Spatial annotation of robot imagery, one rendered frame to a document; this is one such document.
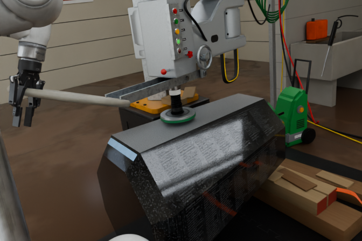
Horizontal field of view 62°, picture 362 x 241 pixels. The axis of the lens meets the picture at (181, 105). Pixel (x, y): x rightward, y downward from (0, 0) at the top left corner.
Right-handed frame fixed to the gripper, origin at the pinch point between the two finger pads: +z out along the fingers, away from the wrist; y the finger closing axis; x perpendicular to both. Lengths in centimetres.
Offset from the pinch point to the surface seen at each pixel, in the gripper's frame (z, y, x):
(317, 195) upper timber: 35, 145, -104
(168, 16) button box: -55, 58, -22
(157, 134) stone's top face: 6, 76, -16
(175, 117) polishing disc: -4, 85, -21
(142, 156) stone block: 16, 55, -20
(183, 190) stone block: 30, 62, -41
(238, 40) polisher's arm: -63, 133, -40
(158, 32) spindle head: -49, 65, -14
